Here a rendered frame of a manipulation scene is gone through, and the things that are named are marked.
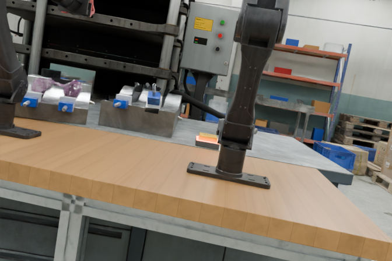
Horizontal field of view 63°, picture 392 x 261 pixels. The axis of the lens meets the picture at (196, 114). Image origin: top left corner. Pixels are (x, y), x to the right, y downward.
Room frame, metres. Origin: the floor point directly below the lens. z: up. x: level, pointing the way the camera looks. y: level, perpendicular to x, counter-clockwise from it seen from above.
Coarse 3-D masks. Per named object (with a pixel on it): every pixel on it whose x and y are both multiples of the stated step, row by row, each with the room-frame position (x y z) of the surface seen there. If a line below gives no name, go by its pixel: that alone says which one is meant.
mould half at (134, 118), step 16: (144, 96) 1.37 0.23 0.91; (176, 96) 1.42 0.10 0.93; (112, 112) 1.11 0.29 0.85; (128, 112) 1.11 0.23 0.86; (144, 112) 1.11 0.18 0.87; (160, 112) 1.11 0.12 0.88; (176, 112) 1.18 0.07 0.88; (128, 128) 1.11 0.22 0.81; (144, 128) 1.11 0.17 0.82; (160, 128) 1.11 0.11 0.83
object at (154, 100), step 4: (152, 84) 1.06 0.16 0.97; (152, 88) 1.07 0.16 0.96; (148, 92) 1.10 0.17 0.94; (152, 92) 1.08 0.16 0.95; (156, 92) 1.11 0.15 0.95; (148, 96) 1.09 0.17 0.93; (152, 96) 1.09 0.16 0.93; (156, 96) 1.10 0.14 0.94; (148, 100) 1.10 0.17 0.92; (152, 100) 1.10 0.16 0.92; (156, 100) 1.10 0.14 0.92; (160, 100) 1.14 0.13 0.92; (148, 104) 1.12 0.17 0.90; (152, 104) 1.12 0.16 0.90; (156, 104) 1.12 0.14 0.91; (160, 104) 1.13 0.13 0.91; (148, 108) 1.12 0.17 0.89; (152, 108) 1.12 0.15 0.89; (156, 108) 1.11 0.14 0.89; (160, 108) 1.16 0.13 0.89; (152, 112) 1.14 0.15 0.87; (156, 112) 1.13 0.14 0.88
